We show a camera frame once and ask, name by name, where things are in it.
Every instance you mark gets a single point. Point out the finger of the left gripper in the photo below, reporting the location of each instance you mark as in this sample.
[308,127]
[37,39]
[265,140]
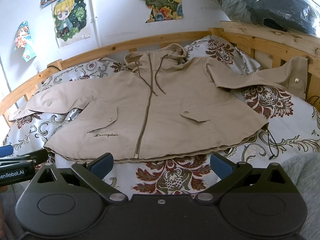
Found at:
[6,150]
[38,157]

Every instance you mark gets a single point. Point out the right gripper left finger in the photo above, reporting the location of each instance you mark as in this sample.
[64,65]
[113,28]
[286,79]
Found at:
[92,175]

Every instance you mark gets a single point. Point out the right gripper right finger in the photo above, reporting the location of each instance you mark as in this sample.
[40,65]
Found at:
[231,175]

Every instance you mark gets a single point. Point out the beige hooded zip jacket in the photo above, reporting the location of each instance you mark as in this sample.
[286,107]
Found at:
[163,105]

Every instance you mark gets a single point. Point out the grey fabric at right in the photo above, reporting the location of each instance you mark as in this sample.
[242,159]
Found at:
[303,170]

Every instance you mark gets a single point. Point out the curled blue anime poster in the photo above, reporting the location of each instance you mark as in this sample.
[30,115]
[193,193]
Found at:
[23,40]

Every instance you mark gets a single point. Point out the anime boy green poster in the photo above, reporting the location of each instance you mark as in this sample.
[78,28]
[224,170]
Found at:
[70,21]

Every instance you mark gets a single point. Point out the wooden bed frame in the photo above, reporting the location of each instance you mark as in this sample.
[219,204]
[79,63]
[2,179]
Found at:
[268,46]

